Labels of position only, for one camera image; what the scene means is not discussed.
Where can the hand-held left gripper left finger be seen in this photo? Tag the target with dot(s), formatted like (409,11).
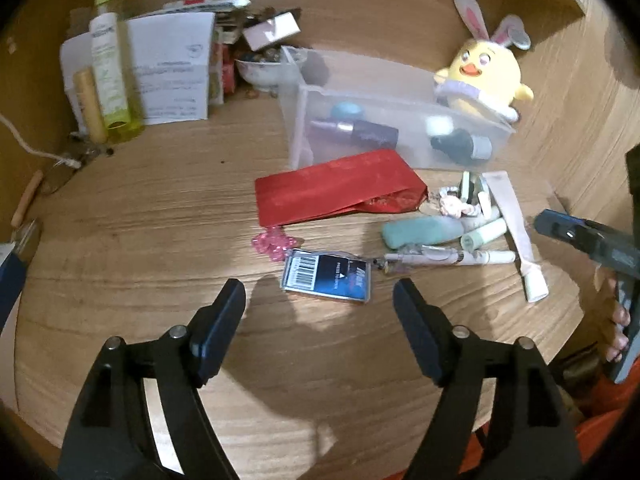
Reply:
(220,332)

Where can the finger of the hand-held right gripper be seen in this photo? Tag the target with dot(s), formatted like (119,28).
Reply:
(555,224)

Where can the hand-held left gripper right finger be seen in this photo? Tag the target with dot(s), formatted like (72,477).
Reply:
(419,332)

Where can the pale pink tube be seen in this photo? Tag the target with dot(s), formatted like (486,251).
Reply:
(510,210)

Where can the green and white tube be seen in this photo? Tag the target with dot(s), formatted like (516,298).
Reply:
(482,234)

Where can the white pen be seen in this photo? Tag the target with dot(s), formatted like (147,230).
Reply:
(450,258)

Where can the teal tube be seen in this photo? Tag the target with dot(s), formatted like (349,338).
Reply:
(420,232)

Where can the pink bead hair clip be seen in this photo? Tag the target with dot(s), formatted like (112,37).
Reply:
(272,245)

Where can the candy wrapper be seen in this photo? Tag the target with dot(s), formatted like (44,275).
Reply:
(450,205)

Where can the red envelope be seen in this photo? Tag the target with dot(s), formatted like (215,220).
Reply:
(330,185)

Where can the clear plastic storage bin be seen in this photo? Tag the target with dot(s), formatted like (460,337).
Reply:
(320,105)

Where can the person's right hand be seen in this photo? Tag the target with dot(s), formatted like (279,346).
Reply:
(616,327)

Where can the dark green bottle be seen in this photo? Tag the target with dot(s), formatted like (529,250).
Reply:
(457,145)

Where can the yellow chick plush toy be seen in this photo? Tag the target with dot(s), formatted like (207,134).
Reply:
(480,72)

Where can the red cloth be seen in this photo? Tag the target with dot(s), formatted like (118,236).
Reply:
(600,425)

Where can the purple cosmetic bottle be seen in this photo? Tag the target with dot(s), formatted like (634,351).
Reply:
(355,132)

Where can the dark blue object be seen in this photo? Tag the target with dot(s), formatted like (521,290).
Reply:
(9,285)

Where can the blue round container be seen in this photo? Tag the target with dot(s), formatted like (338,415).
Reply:
(345,109)

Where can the tan stick tube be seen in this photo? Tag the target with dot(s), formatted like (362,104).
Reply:
(91,105)

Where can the white paper sheets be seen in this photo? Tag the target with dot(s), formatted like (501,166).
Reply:
(170,70)

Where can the white bowl of beads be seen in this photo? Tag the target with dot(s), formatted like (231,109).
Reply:
(262,67)

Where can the white and green spray bottle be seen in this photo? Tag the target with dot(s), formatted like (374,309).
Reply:
(107,70)

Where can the stack of books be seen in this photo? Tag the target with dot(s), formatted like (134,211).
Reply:
(222,35)

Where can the small white box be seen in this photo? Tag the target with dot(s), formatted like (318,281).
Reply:
(272,30)

